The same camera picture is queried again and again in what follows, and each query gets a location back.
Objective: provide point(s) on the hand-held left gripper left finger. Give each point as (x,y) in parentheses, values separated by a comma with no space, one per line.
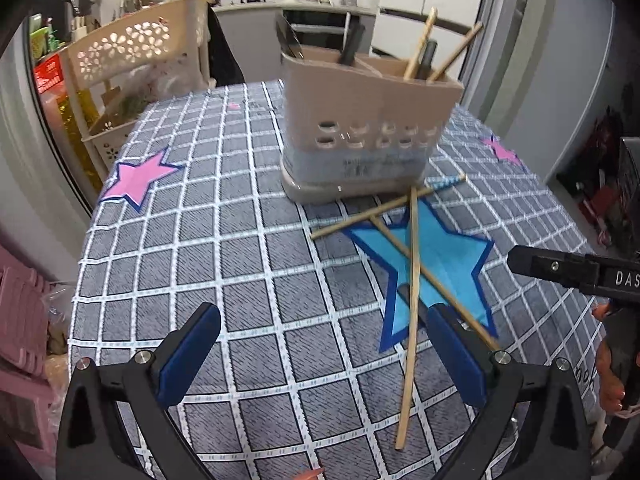
(192,355)

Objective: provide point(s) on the beige flower-cutout basket cart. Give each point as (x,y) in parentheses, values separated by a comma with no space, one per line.
(130,45)

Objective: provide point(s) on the kitchen faucet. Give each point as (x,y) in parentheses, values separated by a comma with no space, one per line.
(70,6)

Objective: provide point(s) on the plain wooden chopstick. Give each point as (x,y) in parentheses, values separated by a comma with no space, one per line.
(422,42)
(407,385)
(460,50)
(395,242)

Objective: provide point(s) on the red items pile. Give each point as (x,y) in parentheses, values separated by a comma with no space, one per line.
(595,185)

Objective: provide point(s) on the grey checked star tablecloth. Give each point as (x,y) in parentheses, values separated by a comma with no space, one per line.
(200,240)

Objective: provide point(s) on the person's right hand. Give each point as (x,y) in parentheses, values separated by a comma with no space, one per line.
(607,385)

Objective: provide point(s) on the beige plastic utensil holder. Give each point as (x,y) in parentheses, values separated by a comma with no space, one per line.
(350,105)

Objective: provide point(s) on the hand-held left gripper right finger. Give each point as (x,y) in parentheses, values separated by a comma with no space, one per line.
(457,355)

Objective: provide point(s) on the green plastic basket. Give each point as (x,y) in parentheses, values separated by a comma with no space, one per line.
(36,35)

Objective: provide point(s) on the pink plastic stool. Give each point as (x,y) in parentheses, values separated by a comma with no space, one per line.
(22,335)

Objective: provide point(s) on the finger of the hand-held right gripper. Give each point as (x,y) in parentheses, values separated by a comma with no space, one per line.
(550,265)

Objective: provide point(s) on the blue-tipped wooden chopstick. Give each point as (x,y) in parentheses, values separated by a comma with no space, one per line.
(360,216)

